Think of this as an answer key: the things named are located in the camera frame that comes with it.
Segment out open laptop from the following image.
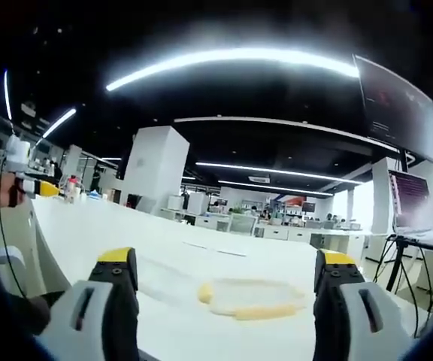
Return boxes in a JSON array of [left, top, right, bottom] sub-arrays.
[[386, 168, 433, 249]]

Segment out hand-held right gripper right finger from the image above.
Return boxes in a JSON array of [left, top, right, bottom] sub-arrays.
[[312, 248, 428, 361]]

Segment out black hanging cables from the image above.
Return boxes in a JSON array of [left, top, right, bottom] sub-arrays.
[[407, 244, 433, 339]]

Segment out white square pillar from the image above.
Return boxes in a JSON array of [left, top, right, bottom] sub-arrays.
[[120, 126, 191, 217]]

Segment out long ceiling light strip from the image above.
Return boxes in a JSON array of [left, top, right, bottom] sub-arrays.
[[104, 47, 360, 93]]

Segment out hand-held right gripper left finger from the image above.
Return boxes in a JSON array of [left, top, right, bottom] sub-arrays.
[[38, 247, 141, 361]]

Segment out clear bottle red cap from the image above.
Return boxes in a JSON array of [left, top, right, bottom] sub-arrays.
[[67, 174, 83, 205]]

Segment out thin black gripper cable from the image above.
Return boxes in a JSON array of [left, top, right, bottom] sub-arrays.
[[0, 168, 28, 302]]

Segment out large dark wall monitor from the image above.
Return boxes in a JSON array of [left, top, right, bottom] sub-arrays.
[[353, 53, 433, 167]]

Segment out row of white office desks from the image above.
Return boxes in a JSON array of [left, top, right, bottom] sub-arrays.
[[159, 193, 375, 256]]

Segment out white chair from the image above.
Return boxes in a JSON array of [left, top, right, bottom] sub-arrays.
[[0, 244, 28, 298]]

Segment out short ceiling light strip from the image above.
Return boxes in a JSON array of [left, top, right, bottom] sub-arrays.
[[41, 108, 77, 139]]

